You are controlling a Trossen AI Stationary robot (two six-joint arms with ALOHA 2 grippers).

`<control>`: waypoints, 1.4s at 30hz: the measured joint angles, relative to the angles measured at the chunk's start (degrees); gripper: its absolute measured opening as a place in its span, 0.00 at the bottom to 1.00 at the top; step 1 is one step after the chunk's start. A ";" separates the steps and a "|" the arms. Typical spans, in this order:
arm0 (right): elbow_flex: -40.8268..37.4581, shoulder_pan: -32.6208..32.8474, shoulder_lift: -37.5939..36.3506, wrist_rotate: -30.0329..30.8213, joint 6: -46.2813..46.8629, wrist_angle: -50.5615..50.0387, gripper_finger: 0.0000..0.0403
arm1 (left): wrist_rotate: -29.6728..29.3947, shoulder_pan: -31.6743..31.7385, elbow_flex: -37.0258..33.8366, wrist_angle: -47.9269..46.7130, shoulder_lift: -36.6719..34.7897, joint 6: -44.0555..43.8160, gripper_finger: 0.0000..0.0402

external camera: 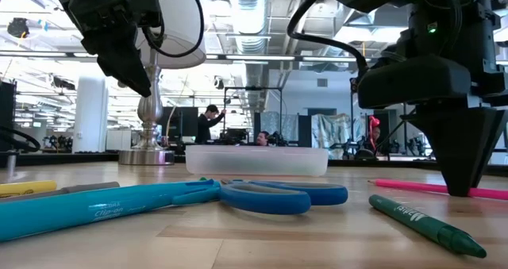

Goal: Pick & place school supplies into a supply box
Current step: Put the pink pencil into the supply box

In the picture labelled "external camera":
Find pink pencil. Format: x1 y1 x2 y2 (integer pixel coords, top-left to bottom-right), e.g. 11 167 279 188
368 178 508 202

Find silver ceiling duct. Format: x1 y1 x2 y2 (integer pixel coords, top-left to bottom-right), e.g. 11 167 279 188
233 0 271 90

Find white round column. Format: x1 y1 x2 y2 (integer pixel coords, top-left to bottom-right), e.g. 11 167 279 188
72 75 109 154

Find clear supply box pink lid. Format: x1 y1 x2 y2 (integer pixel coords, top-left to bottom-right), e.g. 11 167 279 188
185 144 329 178

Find black cabinet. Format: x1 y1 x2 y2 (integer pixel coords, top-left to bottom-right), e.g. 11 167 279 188
0 80 17 153

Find yellow highlighter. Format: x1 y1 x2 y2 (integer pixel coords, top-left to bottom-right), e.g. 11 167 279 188
0 179 58 198

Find dark green marker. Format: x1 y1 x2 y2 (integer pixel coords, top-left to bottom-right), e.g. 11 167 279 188
368 194 488 259

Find black ceiling dome camera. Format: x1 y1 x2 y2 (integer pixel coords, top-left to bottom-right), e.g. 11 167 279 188
6 17 31 39

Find grey pen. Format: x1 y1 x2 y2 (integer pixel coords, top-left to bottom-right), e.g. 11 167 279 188
0 181 121 203

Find white shade silver table lamp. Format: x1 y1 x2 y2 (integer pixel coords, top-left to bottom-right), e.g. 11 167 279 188
117 0 207 166

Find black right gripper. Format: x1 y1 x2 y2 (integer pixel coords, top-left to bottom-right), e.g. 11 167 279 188
356 0 508 197

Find patterned grey cloth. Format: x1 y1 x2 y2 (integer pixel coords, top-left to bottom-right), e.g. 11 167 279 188
311 113 360 149

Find blue handled scissors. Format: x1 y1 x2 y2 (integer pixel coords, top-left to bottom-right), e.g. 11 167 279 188
217 179 349 216

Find blue clip-on pen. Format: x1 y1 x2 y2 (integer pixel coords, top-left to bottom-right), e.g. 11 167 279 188
0 178 221 243

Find black cable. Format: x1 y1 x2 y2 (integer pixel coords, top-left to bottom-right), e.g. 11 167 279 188
140 0 206 59
286 0 369 78

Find black monitor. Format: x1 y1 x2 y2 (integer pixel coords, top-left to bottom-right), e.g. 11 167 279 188
158 106 199 144

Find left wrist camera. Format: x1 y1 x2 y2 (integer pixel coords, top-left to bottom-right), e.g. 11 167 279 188
121 0 164 29

